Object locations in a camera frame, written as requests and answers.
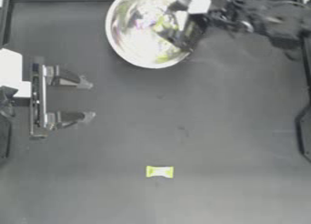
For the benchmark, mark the green candy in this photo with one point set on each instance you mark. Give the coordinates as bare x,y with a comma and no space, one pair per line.
165,25
159,172

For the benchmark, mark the purple candy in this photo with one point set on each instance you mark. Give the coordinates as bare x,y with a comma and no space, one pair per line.
149,23

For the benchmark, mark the steel bowl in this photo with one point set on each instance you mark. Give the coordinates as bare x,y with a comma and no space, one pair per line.
130,42

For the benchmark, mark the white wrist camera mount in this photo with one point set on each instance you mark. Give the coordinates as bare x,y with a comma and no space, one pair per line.
12,73
198,1

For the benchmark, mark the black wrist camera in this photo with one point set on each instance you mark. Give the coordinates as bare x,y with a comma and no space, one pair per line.
181,2

